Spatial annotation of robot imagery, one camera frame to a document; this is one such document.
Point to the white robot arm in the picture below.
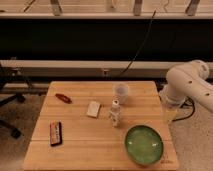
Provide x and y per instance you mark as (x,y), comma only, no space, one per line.
(188,80)

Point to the small clear plastic bottle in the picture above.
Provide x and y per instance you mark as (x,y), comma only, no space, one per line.
(115,112)

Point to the clear plastic cup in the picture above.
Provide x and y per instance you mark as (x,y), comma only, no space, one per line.
(121,91)

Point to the white rectangular block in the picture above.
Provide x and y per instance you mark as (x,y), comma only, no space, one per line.
(93,109)

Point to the red small tool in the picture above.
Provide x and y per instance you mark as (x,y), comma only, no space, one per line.
(63,97)

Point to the green round plate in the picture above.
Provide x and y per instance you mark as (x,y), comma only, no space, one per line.
(144,145)

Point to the orange black rectangular box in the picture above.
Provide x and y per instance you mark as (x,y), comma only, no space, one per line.
(55,133)

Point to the black office chair base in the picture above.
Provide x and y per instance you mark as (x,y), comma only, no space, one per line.
(14,132)

